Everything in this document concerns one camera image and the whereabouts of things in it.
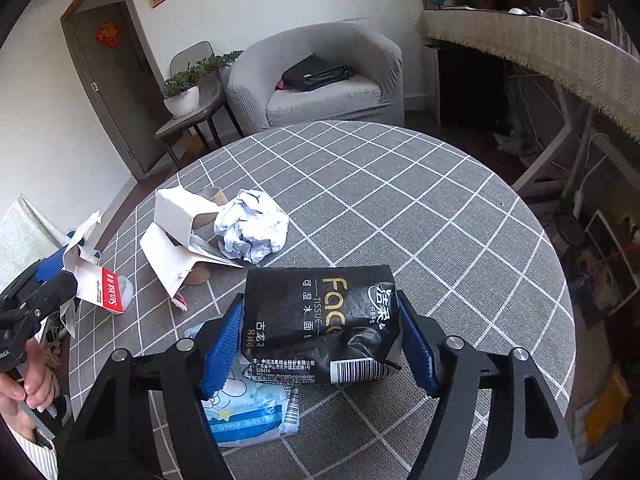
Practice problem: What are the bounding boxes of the potted plant in white pot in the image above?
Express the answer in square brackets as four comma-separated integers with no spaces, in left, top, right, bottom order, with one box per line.
[161,50,244,120]

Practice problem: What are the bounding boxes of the black tissue pack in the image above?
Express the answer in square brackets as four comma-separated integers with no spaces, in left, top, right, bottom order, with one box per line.
[241,263,403,385]

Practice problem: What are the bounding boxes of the white patterned tablecloth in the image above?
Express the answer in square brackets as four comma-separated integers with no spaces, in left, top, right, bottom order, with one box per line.
[0,195,71,286]

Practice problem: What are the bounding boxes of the white paper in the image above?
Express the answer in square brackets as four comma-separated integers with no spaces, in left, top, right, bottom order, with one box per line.
[214,189,290,265]

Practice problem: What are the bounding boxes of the black cabinet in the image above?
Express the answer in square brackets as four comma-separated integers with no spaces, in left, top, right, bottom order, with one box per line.
[437,42,516,128]

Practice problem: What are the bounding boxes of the printed picture board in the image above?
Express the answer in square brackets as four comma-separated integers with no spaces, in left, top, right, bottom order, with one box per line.
[582,209,640,328]

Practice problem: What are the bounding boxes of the wooden desk organizer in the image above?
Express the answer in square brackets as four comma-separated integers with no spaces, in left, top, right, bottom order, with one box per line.
[574,0,612,31]

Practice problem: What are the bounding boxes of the torn white cardboard box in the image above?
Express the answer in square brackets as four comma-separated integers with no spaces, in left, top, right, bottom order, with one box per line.
[154,185,228,253]

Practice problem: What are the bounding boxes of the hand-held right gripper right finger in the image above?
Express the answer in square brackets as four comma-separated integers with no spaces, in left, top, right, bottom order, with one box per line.
[397,299,583,480]

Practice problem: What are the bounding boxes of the person's left hand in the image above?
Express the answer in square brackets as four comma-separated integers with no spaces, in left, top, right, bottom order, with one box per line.
[0,337,56,425]

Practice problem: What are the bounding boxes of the person's left forearm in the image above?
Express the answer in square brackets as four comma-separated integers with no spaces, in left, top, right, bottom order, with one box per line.
[10,425,60,480]

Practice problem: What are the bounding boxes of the grey door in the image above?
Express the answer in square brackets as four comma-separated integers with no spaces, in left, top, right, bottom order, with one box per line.
[75,2,163,173]

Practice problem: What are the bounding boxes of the red door decoration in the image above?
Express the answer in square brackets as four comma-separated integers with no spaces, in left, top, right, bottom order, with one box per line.
[96,21,123,47]

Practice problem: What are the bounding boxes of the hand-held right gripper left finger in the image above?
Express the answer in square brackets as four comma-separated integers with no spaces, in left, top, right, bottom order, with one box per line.
[60,294,247,480]

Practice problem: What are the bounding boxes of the white desk frame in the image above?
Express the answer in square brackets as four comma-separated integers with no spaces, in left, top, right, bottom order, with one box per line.
[510,75,640,201]

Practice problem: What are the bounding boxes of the grey checked tablecloth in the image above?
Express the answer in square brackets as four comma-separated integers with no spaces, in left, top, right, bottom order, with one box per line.
[67,121,576,480]

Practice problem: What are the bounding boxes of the light blue tissue pack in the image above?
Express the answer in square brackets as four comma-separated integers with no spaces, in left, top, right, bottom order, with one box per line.
[185,322,301,448]

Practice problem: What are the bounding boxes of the red and white carton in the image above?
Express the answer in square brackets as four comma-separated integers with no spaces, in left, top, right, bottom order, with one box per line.
[60,212,135,338]

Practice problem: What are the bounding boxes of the grey dining chair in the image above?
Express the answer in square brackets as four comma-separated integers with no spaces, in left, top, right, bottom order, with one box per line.
[155,41,245,161]

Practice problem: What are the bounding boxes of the black handbag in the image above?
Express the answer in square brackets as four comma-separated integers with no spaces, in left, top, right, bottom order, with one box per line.
[280,54,357,93]

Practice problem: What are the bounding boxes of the grey armchair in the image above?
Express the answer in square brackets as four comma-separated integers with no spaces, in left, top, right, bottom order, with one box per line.
[227,23,404,136]

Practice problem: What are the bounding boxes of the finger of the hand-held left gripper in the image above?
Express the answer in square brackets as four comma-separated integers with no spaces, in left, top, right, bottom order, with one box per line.
[34,245,77,283]
[0,270,79,342]

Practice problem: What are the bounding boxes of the cream lace desk cloth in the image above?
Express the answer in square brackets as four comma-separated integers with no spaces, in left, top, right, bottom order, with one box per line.
[417,10,640,148]

